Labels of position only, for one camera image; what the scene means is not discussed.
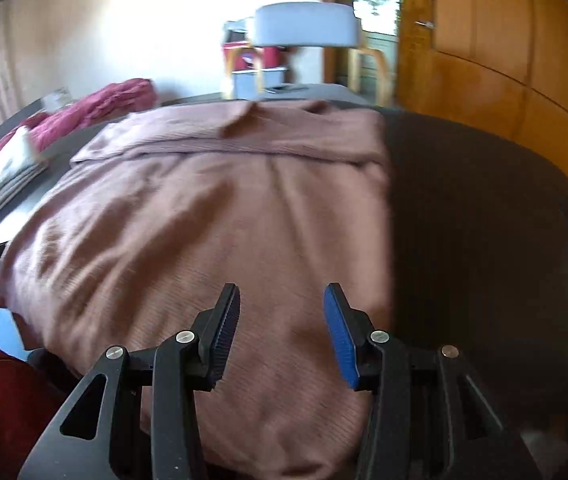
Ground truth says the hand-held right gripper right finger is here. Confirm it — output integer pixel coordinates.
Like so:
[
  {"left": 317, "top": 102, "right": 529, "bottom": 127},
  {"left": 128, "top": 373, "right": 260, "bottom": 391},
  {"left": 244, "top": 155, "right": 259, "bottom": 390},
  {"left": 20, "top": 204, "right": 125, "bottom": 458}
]
[{"left": 323, "top": 282, "right": 544, "bottom": 480}]

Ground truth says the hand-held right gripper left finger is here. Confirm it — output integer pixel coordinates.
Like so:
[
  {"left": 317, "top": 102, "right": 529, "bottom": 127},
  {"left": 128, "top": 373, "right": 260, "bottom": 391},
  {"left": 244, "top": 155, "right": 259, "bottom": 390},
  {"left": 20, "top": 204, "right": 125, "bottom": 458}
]
[{"left": 18, "top": 282, "right": 241, "bottom": 480}]

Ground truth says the pink knit sweater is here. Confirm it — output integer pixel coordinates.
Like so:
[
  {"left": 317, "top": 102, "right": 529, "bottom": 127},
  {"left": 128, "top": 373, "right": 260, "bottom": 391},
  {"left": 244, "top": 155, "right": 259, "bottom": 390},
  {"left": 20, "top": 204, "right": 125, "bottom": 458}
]
[{"left": 0, "top": 100, "right": 395, "bottom": 480}]

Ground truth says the stack of folded light clothes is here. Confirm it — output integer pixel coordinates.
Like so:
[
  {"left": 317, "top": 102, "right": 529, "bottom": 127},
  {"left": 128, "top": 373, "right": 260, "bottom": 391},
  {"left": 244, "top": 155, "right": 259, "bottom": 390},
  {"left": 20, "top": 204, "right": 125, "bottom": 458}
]
[{"left": 0, "top": 127, "right": 50, "bottom": 218}]

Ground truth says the light blue flat object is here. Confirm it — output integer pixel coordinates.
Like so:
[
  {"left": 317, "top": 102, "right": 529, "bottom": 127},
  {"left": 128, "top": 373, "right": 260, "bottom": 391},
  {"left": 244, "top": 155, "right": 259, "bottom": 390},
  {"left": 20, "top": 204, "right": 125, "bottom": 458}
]
[{"left": 0, "top": 307, "right": 32, "bottom": 356}]

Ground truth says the magenta ruffled blanket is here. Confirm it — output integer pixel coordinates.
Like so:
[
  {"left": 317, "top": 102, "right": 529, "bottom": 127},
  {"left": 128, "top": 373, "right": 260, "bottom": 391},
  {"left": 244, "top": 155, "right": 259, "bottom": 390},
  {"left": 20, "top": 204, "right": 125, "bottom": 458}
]
[{"left": 0, "top": 78, "right": 157, "bottom": 156}]

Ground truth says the red box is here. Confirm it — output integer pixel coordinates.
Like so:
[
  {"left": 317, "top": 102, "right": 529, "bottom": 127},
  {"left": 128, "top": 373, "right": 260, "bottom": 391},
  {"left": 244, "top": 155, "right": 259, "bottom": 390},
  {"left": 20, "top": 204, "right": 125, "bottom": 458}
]
[{"left": 221, "top": 40, "right": 289, "bottom": 71}]

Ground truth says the wooden wardrobe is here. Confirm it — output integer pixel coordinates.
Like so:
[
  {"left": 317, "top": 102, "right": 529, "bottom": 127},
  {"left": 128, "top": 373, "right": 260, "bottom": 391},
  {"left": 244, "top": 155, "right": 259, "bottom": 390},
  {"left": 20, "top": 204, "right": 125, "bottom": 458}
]
[{"left": 396, "top": 0, "right": 568, "bottom": 211}]

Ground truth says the grey cushioned wooden chair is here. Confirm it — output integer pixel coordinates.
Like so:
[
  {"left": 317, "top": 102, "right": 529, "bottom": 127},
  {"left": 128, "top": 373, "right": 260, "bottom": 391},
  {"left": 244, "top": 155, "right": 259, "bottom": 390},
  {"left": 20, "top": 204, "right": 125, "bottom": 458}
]
[{"left": 224, "top": 2, "right": 395, "bottom": 106}]

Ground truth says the wooden door frame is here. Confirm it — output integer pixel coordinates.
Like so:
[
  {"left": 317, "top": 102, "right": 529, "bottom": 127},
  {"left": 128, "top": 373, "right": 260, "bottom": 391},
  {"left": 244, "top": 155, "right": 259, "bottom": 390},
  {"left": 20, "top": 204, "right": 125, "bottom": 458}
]
[{"left": 319, "top": 0, "right": 405, "bottom": 106}]

